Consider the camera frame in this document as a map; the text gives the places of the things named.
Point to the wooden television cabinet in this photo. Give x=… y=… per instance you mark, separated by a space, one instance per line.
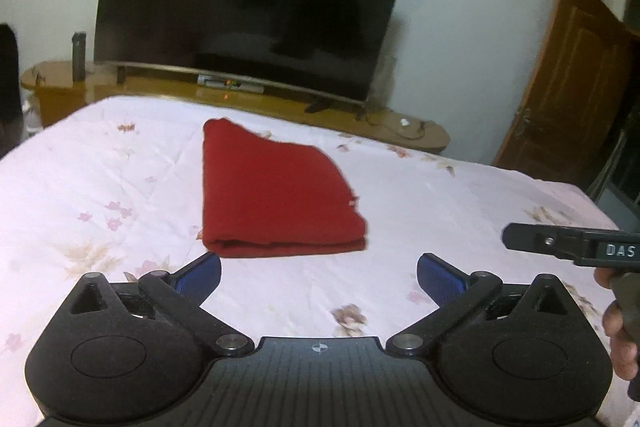
x=60 y=87

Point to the dark framed glass panel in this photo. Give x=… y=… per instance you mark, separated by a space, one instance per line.
x=620 y=172

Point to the silver set-top box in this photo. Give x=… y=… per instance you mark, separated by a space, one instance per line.
x=225 y=83

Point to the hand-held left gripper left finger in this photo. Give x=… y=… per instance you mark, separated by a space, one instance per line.
x=197 y=275

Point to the red sweater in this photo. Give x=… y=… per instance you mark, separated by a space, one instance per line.
x=270 y=192

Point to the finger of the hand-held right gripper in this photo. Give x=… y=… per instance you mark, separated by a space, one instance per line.
x=530 y=238

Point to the small window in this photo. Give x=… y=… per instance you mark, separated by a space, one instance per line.
x=632 y=4

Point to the person's right hand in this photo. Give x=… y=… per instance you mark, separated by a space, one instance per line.
x=619 y=352

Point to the brown wooden door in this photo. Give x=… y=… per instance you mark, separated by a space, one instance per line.
x=565 y=82

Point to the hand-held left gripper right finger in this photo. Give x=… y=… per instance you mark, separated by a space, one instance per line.
x=440 y=277

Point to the pink floral bedspread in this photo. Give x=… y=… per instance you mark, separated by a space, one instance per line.
x=450 y=207

